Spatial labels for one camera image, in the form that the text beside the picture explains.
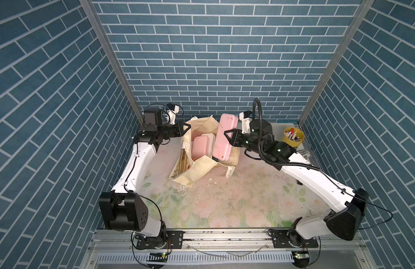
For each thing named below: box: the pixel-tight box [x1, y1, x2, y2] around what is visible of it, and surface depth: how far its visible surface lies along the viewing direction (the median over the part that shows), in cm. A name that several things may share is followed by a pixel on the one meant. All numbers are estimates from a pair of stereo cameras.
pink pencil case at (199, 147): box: [191, 135, 209, 162], surface depth 89 cm
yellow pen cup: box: [282, 127, 306, 148], surface depth 101 cm
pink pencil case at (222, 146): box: [212, 113, 239, 162], surface depth 72 cm
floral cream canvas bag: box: [168, 116, 240, 188], surface depth 79 cm
